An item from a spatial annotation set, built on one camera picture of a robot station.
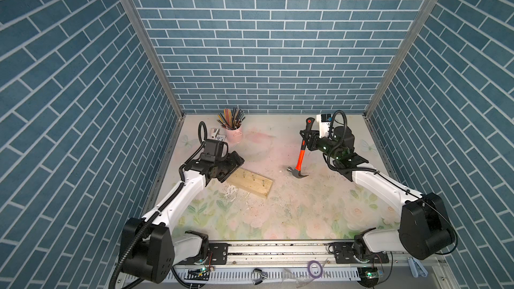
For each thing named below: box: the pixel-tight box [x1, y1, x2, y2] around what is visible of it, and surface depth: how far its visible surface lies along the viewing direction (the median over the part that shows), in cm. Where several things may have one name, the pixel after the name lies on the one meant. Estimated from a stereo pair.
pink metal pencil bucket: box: [225, 124, 244, 145], surface depth 104 cm
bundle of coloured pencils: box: [216, 106, 246, 130], surface depth 103 cm
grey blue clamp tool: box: [406, 256, 429, 278], surface depth 71 cm
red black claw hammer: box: [286, 117, 316, 179], surface depth 84 cm
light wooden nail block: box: [226, 167, 274, 199], surface depth 91 cm
